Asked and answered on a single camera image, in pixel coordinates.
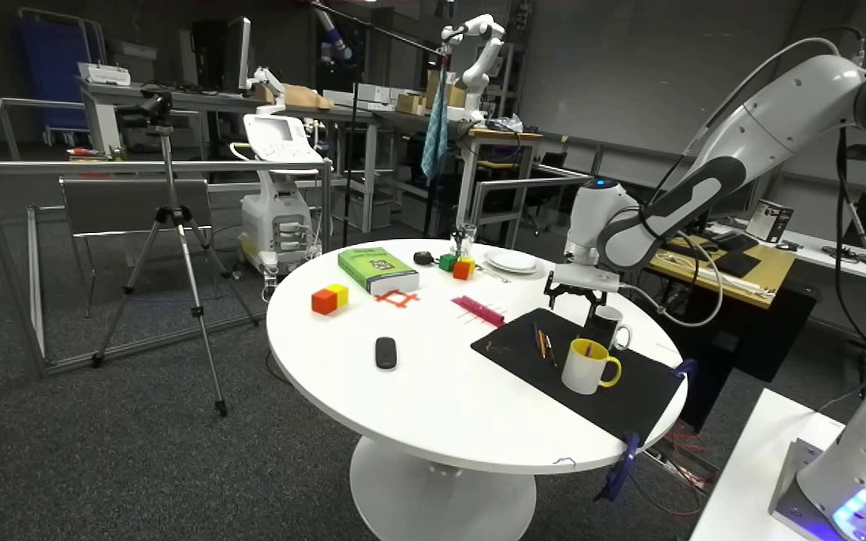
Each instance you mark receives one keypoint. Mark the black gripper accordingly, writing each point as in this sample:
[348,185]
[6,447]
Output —
[575,285]

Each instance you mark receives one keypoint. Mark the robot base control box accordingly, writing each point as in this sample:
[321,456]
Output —
[855,481]

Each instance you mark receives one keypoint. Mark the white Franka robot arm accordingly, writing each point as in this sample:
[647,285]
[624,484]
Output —
[752,130]

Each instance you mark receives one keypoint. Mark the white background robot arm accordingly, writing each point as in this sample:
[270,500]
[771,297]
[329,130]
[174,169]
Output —
[478,61]

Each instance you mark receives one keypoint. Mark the white mug dark inside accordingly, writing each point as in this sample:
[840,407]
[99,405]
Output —
[601,327]

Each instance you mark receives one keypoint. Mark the orange pen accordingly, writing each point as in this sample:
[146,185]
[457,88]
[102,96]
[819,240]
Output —
[540,343]

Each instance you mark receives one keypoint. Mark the yellow mug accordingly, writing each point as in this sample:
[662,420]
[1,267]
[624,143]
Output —
[585,367]

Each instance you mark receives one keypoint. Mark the large white plate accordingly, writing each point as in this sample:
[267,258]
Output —
[513,267]

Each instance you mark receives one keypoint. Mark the black table mat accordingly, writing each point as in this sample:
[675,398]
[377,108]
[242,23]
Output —
[555,391]

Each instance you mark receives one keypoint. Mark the pink ruler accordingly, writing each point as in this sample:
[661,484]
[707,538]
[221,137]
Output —
[478,310]

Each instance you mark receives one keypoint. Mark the orange-red block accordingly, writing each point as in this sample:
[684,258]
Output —
[465,268]

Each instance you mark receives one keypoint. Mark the glass holding utensils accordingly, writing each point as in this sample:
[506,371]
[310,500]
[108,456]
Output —
[465,245]

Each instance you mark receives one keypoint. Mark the blue tape strip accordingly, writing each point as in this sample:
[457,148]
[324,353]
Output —
[684,374]
[617,471]

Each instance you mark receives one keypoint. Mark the green block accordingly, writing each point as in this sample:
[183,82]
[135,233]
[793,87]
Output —
[447,264]

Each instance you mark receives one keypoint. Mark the small black round object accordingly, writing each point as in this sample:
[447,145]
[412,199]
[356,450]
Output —
[423,258]

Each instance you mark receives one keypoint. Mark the wooden top desk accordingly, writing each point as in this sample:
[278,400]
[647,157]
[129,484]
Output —
[743,279]

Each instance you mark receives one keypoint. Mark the black oval object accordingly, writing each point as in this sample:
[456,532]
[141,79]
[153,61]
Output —
[386,353]

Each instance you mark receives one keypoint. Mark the green book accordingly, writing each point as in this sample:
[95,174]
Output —
[375,268]

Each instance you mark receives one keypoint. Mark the teal hanging cloth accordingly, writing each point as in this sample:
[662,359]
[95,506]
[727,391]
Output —
[433,137]

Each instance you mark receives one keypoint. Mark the yellow cube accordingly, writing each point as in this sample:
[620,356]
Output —
[338,293]

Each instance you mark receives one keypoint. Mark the white robot platform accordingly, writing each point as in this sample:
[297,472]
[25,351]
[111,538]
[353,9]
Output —
[752,471]

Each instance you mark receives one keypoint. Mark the red cube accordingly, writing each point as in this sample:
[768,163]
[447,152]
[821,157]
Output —
[324,303]

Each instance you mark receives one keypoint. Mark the white wheeled machine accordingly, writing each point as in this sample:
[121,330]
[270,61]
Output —
[278,215]

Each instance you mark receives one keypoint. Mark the orange plastic frame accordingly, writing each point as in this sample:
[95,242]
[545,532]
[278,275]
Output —
[398,300]

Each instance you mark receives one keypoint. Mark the white table pedestal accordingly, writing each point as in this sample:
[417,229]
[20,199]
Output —
[443,496]

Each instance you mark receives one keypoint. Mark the camera tripod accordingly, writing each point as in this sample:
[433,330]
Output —
[186,273]

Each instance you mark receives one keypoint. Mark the metal frame railing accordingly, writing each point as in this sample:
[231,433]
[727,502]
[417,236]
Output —
[151,166]

